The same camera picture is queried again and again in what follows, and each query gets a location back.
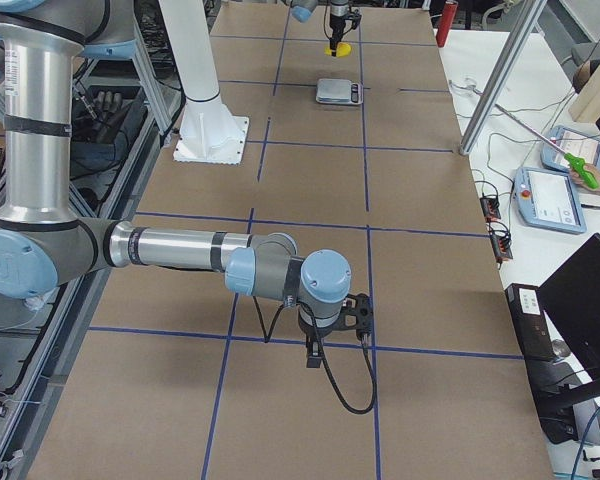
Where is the black computer box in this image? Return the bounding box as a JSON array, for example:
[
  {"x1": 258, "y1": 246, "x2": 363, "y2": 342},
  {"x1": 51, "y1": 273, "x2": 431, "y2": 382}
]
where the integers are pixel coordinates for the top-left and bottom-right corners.
[{"x1": 505, "y1": 283, "x2": 571, "y2": 363}]

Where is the white pedestal column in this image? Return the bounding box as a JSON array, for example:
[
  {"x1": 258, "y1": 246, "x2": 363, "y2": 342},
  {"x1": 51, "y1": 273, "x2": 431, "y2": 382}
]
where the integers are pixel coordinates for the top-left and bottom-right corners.
[{"x1": 159, "y1": 0, "x2": 249, "y2": 165}]

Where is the blue teach pendant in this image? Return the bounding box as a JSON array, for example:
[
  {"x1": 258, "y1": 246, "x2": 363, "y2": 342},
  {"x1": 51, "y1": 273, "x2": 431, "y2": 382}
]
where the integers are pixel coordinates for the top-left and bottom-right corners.
[
  {"x1": 540, "y1": 125, "x2": 600, "y2": 172},
  {"x1": 514, "y1": 167, "x2": 587, "y2": 234}
]

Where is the silver digital kitchen scale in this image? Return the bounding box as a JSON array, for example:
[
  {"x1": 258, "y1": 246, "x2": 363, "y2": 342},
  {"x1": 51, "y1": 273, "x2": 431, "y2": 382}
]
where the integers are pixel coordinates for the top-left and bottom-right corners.
[{"x1": 316, "y1": 78, "x2": 363, "y2": 106}]

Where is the near blue teach pendant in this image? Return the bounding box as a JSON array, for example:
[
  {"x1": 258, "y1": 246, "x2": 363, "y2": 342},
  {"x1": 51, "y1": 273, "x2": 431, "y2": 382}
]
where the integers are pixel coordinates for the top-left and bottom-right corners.
[{"x1": 514, "y1": 167, "x2": 587, "y2": 234}]

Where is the red cylinder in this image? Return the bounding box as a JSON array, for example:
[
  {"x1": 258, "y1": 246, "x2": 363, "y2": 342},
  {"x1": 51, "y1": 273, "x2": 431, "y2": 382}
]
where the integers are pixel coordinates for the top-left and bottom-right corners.
[{"x1": 436, "y1": 0, "x2": 458, "y2": 48}]

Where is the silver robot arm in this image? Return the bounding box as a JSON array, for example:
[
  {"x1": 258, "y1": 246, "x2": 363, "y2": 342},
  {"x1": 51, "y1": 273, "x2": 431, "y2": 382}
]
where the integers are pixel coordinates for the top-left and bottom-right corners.
[
  {"x1": 285, "y1": 0, "x2": 362, "y2": 58},
  {"x1": 0, "y1": 1, "x2": 373, "y2": 368}
]

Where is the green handled reacher grabber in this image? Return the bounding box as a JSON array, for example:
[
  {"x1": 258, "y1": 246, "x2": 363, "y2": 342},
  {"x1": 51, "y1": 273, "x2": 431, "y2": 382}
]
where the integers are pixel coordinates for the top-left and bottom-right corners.
[{"x1": 448, "y1": 80, "x2": 599, "y2": 190}]

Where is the person's hand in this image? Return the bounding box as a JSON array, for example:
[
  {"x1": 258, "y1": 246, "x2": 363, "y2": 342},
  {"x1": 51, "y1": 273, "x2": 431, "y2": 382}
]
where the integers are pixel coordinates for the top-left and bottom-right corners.
[{"x1": 570, "y1": 164, "x2": 600, "y2": 194}]

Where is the black monitor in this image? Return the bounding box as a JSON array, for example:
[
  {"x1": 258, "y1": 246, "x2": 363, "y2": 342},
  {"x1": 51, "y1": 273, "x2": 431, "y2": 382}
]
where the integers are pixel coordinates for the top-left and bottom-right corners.
[{"x1": 539, "y1": 233, "x2": 600, "y2": 376}]

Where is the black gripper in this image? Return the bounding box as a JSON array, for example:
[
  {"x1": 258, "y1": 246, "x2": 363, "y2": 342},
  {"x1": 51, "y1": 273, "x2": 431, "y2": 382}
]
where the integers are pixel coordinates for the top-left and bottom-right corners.
[
  {"x1": 298, "y1": 293, "x2": 372, "y2": 369},
  {"x1": 328, "y1": 5, "x2": 361, "y2": 57}
]

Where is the yellow mango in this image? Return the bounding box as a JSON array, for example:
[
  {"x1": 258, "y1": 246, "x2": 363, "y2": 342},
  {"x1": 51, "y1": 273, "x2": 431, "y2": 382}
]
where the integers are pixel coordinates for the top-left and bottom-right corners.
[{"x1": 324, "y1": 42, "x2": 352, "y2": 58}]

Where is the aluminium frame post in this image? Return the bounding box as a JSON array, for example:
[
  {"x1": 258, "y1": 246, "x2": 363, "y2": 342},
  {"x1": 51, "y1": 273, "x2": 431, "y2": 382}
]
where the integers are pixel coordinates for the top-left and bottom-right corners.
[{"x1": 459, "y1": 0, "x2": 547, "y2": 156}]

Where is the far blue teach pendant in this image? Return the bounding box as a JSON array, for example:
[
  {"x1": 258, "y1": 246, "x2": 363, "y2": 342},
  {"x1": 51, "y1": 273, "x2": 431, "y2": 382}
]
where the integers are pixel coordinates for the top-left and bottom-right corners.
[{"x1": 540, "y1": 125, "x2": 600, "y2": 172}]

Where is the orange black connector board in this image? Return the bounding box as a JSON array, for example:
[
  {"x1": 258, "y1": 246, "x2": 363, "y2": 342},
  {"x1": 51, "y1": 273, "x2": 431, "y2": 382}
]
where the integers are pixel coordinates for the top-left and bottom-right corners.
[{"x1": 479, "y1": 180, "x2": 501, "y2": 221}]

